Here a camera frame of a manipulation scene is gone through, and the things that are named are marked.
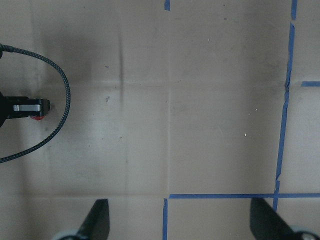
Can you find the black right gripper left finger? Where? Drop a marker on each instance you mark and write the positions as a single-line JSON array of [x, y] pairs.
[[96, 225]]

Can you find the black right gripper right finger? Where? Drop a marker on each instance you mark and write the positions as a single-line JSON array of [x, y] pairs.
[[266, 224]]

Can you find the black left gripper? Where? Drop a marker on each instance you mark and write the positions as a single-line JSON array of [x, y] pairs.
[[22, 107]]

